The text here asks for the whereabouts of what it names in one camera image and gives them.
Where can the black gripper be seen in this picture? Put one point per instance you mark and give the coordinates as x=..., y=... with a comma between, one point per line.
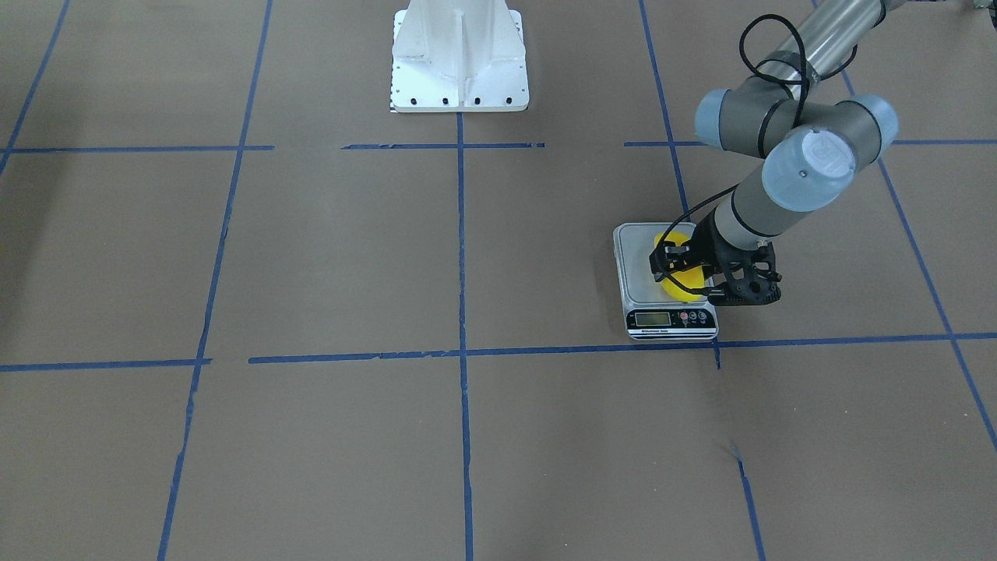
x=702, y=245

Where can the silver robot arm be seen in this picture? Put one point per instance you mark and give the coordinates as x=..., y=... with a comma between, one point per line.
x=808, y=153

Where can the yellow mango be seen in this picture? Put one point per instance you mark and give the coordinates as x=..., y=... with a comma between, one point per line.
x=682, y=282

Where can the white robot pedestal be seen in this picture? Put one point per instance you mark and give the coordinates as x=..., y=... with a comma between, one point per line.
x=458, y=56

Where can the digital kitchen scale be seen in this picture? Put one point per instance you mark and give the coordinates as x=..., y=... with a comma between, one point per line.
x=658, y=310

